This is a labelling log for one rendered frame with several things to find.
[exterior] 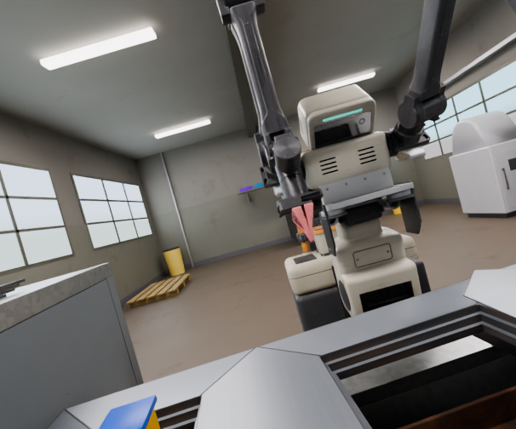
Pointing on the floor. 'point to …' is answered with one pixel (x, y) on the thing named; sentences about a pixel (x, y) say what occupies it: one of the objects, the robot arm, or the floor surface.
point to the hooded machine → (495, 167)
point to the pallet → (157, 291)
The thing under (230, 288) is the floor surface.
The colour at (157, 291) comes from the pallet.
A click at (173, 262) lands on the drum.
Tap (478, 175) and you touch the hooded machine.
